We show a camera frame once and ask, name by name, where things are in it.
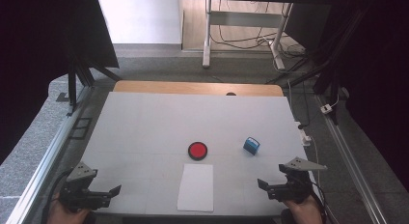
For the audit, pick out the person's right hand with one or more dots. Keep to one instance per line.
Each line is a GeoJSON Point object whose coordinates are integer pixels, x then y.
{"type": "Point", "coordinates": [304, 212]}

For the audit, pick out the white power strip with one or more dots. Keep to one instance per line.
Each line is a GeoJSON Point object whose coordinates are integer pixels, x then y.
{"type": "Point", "coordinates": [304, 135]}

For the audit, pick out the white paper sheet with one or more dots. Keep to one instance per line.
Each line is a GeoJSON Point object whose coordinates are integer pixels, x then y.
{"type": "Point", "coordinates": [196, 188]}

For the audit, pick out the black tripod stand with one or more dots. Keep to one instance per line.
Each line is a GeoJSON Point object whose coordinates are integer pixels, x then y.
{"type": "Point", "coordinates": [77, 76]}

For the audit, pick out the black metal stand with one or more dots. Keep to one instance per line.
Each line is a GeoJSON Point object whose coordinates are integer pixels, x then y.
{"type": "Point", "coordinates": [328, 66]}

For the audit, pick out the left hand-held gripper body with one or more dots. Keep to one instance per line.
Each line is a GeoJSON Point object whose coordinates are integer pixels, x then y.
{"type": "Point", "coordinates": [80, 191]}

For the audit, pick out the black floor socket frame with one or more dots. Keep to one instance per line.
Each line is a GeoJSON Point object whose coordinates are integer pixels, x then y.
{"type": "Point", "coordinates": [80, 128]}

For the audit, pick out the white table mat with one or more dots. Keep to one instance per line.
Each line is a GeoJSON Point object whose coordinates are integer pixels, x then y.
{"type": "Point", "coordinates": [144, 127]}

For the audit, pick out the blue stamp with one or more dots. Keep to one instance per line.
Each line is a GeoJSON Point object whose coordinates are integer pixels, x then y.
{"type": "Point", "coordinates": [251, 146]}

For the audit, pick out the black curtain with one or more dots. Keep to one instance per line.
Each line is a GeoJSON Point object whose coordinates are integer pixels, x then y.
{"type": "Point", "coordinates": [38, 56]}
{"type": "Point", "coordinates": [379, 72]}

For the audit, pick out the aluminium rail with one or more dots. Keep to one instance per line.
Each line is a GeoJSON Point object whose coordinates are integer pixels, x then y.
{"type": "Point", "coordinates": [350, 159]}
{"type": "Point", "coordinates": [48, 159]}

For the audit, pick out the dark table grommet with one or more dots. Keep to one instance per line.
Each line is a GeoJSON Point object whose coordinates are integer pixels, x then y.
{"type": "Point", "coordinates": [231, 94]}

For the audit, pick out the round red ink pad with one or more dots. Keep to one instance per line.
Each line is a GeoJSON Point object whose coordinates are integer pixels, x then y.
{"type": "Point", "coordinates": [197, 150]}

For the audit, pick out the white metal desk frame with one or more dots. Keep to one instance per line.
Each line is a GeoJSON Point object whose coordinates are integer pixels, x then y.
{"type": "Point", "coordinates": [207, 40]}

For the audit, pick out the person's left hand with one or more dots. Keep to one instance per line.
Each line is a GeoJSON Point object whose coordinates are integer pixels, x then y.
{"type": "Point", "coordinates": [62, 216]}

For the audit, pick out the small white plug adapter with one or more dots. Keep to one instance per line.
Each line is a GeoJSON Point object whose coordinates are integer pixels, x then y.
{"type": "Point", "coordinates": [326, 108]}

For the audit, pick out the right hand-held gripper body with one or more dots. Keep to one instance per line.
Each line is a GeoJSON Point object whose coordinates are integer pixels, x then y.
{"type": "Point", "coordinates": [289, 187]}

